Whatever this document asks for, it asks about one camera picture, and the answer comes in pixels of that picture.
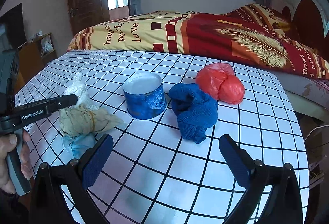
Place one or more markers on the blue knit cloth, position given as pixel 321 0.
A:
pixel 196 111

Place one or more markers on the white black grid tablecloth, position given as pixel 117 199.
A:
pixel 155 176

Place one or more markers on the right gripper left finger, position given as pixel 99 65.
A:
pixel 48 204

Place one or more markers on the beige paper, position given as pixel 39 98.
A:
pixel 80 121

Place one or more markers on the white tissue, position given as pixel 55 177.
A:
pixel 79 88

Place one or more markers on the red plastic bag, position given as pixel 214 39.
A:
pixel 219 81

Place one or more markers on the wooden side cabinet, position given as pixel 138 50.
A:
pixel 31 61

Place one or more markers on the light blue face mask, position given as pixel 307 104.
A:
pixel 78 145

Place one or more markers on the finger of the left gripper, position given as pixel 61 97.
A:
pixel 43 108

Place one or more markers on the person's left hand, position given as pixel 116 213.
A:
pixel 16 168

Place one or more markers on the bed with red headboard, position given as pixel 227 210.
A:
pixel 307 88

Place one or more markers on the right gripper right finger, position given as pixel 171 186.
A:
pixel 284 204

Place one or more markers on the blue short paper cup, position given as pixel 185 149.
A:
pixel 144 95

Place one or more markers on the red yellow feather blanket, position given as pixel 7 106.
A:
pixel 254 35

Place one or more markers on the black television screen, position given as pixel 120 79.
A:
pixel 12 29

